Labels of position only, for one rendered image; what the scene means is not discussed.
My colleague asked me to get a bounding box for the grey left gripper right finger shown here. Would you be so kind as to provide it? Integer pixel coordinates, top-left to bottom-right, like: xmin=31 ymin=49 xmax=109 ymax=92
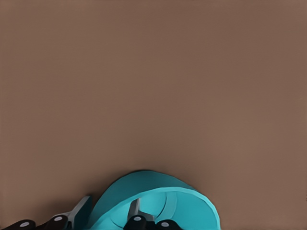
xmin=122 ymin=198 xmax=180 ymax=230

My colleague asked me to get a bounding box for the teal bowl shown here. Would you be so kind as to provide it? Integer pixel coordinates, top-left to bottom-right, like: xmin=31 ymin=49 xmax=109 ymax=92
xmin=87 ymin=170 xmax=221 ymax=230

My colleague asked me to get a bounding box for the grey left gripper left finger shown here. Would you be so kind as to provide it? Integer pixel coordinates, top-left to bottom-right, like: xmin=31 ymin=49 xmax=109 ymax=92
xmin=0 ymin=195 xmax=92 ymax=230

